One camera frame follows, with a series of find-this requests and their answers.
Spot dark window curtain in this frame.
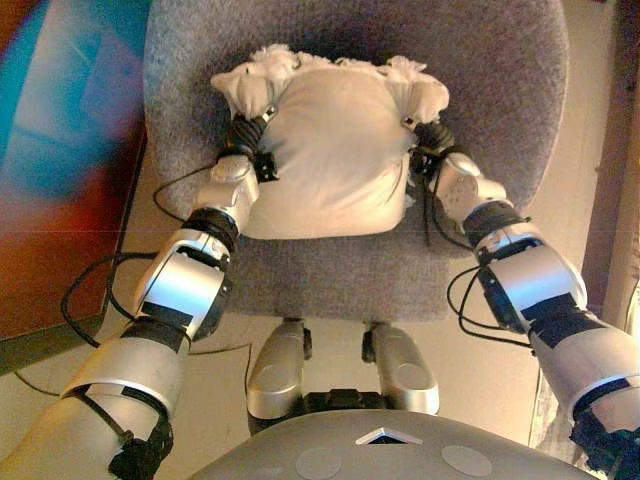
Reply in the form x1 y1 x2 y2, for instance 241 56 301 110
581 0 640 322

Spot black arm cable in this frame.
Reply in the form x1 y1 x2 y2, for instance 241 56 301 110
421 168 535 352
59 163 237 352

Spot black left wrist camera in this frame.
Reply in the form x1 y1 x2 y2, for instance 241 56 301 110
253 150 280 184

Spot grey fabric sofa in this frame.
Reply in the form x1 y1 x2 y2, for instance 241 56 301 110
143 0 572 324

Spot colourful rug with dark border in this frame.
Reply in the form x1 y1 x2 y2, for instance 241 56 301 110
0 0 152 377

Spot grey robot torso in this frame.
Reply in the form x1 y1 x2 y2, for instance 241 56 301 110
186 387 602 480

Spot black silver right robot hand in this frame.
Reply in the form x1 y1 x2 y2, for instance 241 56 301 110
401 115 457 157

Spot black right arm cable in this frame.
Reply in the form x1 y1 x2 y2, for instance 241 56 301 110
421 168 535 352

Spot white silver left robot leg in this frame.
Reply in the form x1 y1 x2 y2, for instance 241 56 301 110
245 318 313 419

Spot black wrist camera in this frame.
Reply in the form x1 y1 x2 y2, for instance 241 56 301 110
253 150 280 184
408 146 442 176

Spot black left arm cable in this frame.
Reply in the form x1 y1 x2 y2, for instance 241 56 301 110
59 163 237 352

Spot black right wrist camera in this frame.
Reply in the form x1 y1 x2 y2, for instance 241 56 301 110
408 146 442 176

